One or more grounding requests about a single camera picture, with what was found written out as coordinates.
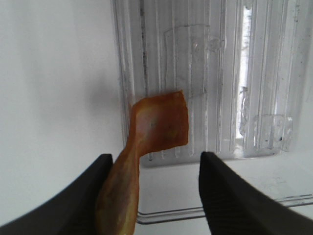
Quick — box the clear left plastic tray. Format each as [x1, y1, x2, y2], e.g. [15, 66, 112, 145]
[112, 0, 313, 225]

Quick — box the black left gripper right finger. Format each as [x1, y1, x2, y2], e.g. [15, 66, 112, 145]
[199, 152, 313, 235]

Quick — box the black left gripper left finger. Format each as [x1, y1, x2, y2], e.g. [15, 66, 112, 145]
[0, 154, 113, 235]

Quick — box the brown bacon strip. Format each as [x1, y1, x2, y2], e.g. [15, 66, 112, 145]
[95, 91, 189, 235]

